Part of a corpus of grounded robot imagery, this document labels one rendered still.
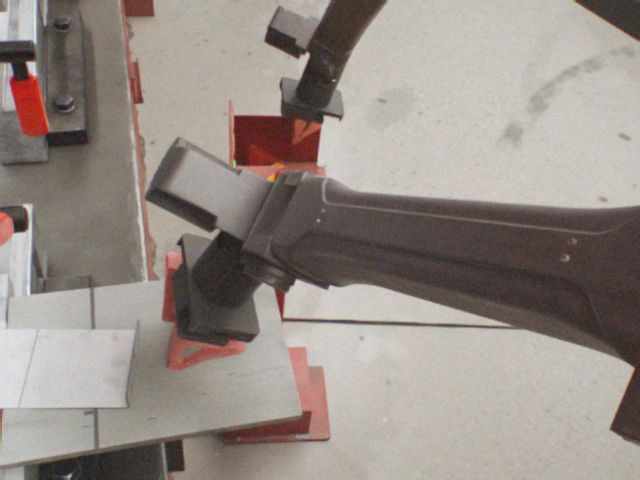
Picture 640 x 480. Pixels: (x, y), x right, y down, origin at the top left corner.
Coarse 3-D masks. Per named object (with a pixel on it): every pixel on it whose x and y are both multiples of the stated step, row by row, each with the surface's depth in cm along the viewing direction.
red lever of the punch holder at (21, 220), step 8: (0, 208) 49; (8, 208) 49; (16, 208) 49; (24, 208) 49; (0, 216) 45; (8, 216) 49; (16, 216) 49; (24, 216) 49; (0, 224) 43; (8, 224) 46; (16, 224) 49; (24, 224) 49; (0, 232) 43; (8, 232) 45; (16, 232) 49; (24, 232) 50; (0, 240) 43
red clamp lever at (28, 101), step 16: (0, 48) 62; (16, 48) 63; (32, 48) 63; (16, 64) 64; (16, 80) 65; (32, 80) 65; (16, 96) 66; (32, 96) 66; (32, 112) 67; (32, 128) 69; (48, 128) 70
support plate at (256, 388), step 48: (96, 288) 78; (144, 288) 79; (144, 336) 75; (144, 384) 71; (192, 384) 72; (240, 384) 72; (288, 384) 73; (48, 432) 67; (144, 432) 68; (192, 432) 69
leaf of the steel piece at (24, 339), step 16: (0, 336) 73; (16, 336) 73; (32, 336) 73; (0, 352) 72; (16, 352) 72; (32, 352) 72; (0, 368) 71; (16, 368) 71; (0, 384) 70; (16, 384) 70; (0, 400) 69; (16, 400) 69
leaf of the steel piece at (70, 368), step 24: (48, 336) 73; (72, 336) 74; (96, 336) 74; (120, 336) 74; (48, 360) 72; (72, 360) 72; (96, 360) 72; (120, 360) 72; (48, 384) 70; (72, 384) 70; (96, 384) 71; (120, 384) 71; (120, 408) 69
